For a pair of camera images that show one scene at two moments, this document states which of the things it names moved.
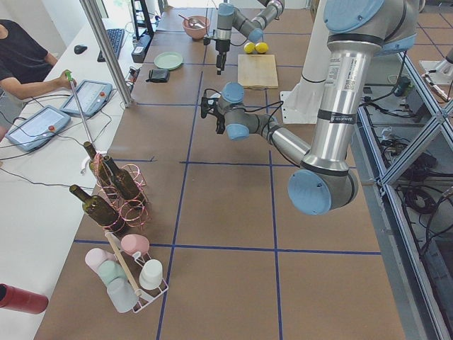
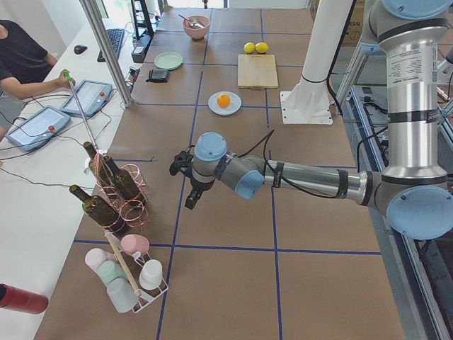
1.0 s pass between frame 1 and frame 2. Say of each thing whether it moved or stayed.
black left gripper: moved
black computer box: stayed
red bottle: stayed
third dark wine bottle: stayed
